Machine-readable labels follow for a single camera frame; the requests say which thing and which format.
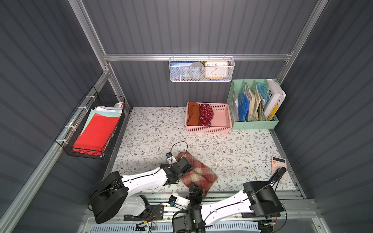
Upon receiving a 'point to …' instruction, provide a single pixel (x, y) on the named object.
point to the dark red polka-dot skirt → (206, 114)
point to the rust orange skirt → (194, 114)
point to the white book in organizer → (277, 95)
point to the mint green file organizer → (252, 103)
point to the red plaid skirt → (199, 174)
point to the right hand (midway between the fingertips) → (191, 189)
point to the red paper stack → (98, 129)
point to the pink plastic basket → (221, 122)
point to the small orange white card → (277, 163)
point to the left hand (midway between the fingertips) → (182, 169)
